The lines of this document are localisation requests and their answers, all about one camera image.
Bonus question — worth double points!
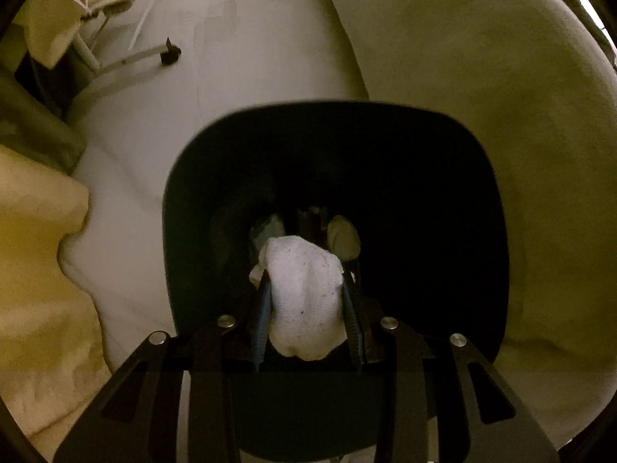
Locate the white cloth wad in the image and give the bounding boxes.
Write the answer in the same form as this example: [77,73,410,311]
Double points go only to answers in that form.
[328,215,361,259]
[249,235,352,362]

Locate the white clothes rack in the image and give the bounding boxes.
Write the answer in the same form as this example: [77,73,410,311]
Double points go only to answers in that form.
[72,36,181,75]

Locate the pale yellow cloth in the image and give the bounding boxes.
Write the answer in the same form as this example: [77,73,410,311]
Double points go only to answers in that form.
[0,147,114,449]

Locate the beige bed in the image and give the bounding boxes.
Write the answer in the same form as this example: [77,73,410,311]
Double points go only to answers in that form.
[313,0,617,449]

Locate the black rack castor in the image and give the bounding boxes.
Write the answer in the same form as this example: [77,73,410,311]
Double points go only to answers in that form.
[161,37,181,66]

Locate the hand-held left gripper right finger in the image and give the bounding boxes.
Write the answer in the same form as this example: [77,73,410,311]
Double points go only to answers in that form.
[341,260,560,463]

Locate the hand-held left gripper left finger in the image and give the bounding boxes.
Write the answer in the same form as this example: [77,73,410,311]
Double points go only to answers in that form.
[53,270,275,463]

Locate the cream hanging garment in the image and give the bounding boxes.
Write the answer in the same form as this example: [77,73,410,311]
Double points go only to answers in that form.
[12,0,136,68]

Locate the thin white cable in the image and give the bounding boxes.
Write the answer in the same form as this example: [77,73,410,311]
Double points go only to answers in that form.
[128,0,180,51]

